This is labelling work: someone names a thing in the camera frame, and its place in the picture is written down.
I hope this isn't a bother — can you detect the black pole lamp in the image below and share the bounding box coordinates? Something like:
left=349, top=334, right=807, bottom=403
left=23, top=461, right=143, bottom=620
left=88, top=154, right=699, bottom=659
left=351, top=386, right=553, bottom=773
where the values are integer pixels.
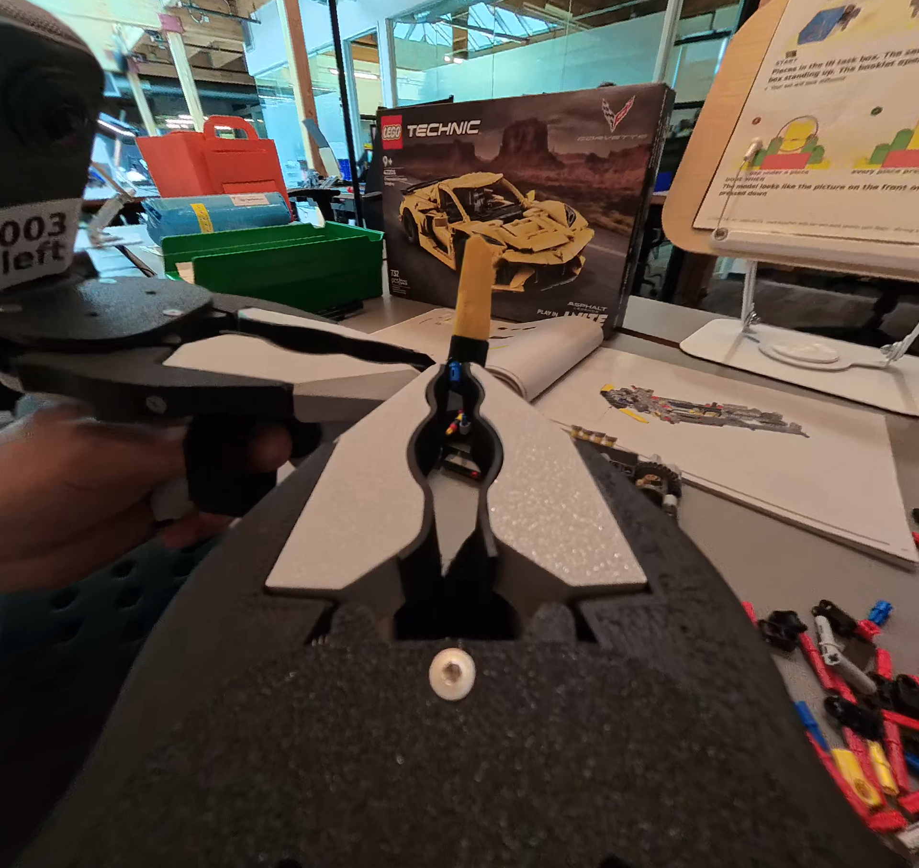
left=287, top=0, right=369, bottom=229

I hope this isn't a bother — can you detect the blue roll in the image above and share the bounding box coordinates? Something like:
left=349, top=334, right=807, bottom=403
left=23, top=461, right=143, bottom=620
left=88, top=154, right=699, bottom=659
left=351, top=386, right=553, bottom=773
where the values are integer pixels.
left=141, top=192, right=293, bottom=246

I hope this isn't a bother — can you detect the red plastic case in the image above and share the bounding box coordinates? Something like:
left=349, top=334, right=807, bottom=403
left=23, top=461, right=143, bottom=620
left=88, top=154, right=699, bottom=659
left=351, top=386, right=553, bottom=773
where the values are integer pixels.
left=135, top=116, right=291, bottom=222

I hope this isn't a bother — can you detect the person's left hand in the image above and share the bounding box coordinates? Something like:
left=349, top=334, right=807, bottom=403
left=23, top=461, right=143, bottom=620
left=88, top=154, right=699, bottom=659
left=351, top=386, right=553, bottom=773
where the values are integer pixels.
left=0, top=400, right=295, bottom=592

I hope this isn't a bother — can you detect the lego car chassis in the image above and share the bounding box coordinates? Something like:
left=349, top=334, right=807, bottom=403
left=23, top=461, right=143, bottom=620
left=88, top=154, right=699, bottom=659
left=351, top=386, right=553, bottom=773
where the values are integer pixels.
left=438, top=409, right=684, bottom=519

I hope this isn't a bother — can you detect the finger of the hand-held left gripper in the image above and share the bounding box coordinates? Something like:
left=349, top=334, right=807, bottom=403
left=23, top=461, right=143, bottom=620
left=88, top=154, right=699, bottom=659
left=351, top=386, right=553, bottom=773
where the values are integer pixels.
left=164, top=335, right=426, bottom=425
left=237, top=307, right=437, bottom=372

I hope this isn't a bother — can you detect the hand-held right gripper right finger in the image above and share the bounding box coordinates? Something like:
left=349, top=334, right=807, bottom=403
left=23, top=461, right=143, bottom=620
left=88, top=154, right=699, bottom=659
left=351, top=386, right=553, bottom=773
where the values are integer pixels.
left=467, top=364, right=650, bottom=623

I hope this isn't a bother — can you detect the printed paper sign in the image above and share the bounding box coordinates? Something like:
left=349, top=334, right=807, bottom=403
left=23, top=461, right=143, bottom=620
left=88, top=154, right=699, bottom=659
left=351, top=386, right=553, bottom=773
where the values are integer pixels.
left=661, top=0, right=919, bottom=266

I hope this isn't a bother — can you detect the instruction booklet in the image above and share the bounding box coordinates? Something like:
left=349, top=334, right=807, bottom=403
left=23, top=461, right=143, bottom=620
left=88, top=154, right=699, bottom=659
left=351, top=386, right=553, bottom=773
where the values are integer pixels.
left=362, top=307, right=919, bottom=571

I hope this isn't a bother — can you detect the green plastic bin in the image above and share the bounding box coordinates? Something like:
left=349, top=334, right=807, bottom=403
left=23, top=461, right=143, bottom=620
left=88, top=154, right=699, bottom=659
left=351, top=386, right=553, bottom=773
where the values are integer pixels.
left=161, top=221, right=386, bottom=322

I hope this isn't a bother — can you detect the yellow lego panel piece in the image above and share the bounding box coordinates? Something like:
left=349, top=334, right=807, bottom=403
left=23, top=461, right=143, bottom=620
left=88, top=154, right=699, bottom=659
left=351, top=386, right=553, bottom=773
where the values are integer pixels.
left=452, top=236, right=505, bottom=344

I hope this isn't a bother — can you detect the pile of red blue lego pins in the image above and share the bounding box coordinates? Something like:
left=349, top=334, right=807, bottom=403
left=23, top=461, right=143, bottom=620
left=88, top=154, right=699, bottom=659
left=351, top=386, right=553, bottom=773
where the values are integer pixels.
left=740, top=597, right=919, bottom=851

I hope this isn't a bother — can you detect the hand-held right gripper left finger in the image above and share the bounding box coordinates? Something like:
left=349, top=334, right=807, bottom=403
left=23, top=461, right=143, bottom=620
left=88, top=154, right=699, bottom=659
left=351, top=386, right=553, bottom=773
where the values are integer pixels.
left=266, top=364, right=445, bottom=632

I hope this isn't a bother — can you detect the lego set box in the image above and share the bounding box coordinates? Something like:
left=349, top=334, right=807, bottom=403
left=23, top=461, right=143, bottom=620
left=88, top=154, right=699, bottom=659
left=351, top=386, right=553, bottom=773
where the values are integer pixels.
left=375, top=83, right=677, bottom=339

